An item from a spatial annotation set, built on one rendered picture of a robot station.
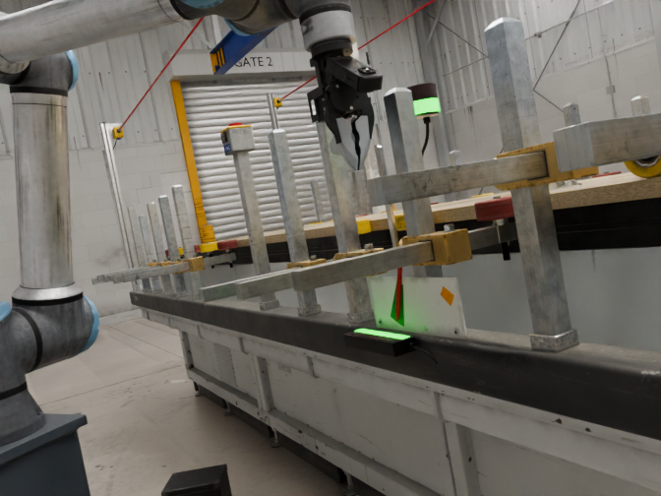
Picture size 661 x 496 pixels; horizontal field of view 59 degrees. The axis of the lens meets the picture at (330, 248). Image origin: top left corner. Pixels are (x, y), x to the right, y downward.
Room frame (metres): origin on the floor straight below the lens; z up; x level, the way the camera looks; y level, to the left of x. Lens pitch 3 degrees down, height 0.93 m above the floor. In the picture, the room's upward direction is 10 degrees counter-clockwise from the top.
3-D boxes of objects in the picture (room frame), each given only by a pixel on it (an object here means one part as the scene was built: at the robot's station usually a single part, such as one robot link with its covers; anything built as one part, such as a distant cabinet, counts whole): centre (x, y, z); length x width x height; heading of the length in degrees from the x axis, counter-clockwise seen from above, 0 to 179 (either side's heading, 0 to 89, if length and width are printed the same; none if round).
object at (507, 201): (1.04, -0.31, 0.85); 0.08 x 0.08 x 0.11
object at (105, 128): (3.50, 1.14, 1.20); 0.15 x 0.12 x 1.00; 28
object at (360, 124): (1.03, -0.07, 1.04); 0.06 x 0.03 x 0.09; 28
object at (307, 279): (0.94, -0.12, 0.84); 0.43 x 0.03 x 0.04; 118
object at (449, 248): (0.99, -0.17, 0.85); 0.13 x 0.06 x 0.05; 28
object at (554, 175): (0.77, -0.29, 0.95); 0.13 x 0.06 x 0.05; 28
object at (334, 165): (1.23, -0.04, 0.90); 0.03 x 0.03 x 0.48; 28
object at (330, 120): (1.00, -0.05, 1.09); 0.05 x 0.02 x 0.09; 118
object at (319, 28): (1.02, -0.06, 1.23); 0.10 x 0.09 x 0.05; 118
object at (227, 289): (1.39, 0.11, 0.81); 0.43 x 0.03 x 0.04; 118
